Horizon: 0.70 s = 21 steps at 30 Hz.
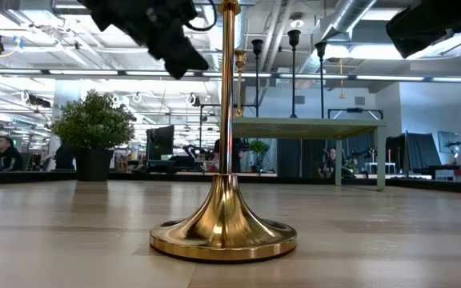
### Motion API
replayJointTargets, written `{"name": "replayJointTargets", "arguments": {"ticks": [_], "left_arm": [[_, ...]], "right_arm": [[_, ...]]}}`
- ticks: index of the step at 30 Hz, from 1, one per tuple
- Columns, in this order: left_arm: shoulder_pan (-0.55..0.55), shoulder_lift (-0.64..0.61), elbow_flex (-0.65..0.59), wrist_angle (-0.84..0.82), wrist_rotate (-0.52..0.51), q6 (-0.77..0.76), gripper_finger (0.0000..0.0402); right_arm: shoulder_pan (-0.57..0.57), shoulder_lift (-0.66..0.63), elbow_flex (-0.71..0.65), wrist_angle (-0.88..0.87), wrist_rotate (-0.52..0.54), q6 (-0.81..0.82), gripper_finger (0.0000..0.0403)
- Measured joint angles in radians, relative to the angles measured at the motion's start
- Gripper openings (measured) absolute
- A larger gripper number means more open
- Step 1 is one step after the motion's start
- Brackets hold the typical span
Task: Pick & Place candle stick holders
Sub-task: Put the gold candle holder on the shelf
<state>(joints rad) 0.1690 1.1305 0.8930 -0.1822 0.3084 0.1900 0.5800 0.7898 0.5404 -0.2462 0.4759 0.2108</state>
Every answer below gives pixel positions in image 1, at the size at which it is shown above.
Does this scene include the green potted plant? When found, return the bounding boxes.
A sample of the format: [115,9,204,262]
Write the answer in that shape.
[49,88,138,182]

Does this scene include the monitor on black arm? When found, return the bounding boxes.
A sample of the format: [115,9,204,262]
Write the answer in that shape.
[437,130,461,167]

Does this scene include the black metal candlestick holder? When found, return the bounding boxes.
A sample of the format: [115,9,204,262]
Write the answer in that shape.
[315,40,328,119]
[287,29,302,119]
[251,38,264,118]

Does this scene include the yellow hanging cord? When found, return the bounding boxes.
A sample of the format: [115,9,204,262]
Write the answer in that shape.
[337,58,347,100]

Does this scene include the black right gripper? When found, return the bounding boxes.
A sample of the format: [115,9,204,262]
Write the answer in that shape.
[385,0,461,60]

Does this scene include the long ceiling light strip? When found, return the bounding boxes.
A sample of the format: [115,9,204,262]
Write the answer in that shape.
[0,67,461,83]

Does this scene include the gold metal candlestick holder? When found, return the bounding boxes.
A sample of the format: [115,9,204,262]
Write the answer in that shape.
[233,50,247,118]
[149,0,298,264]

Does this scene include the small green office plant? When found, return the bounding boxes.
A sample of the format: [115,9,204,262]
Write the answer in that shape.
[247,139,271,174]

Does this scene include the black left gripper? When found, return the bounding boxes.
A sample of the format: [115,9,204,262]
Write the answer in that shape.
[76,0,210,80]

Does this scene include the silver ventilation duct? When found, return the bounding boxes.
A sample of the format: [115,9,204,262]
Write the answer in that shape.
[312,0,379,41]

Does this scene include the black curtain panel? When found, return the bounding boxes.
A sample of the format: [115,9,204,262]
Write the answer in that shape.
[385,131,443,171]

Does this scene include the black computer monitor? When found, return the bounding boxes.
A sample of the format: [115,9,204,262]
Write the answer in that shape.
[145,124,175,162]

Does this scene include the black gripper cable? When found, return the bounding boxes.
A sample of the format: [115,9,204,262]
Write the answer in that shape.
[184,0,218,32]

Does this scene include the green perforated metal shelf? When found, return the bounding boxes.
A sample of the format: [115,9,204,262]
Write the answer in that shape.
[232,116,387,192]

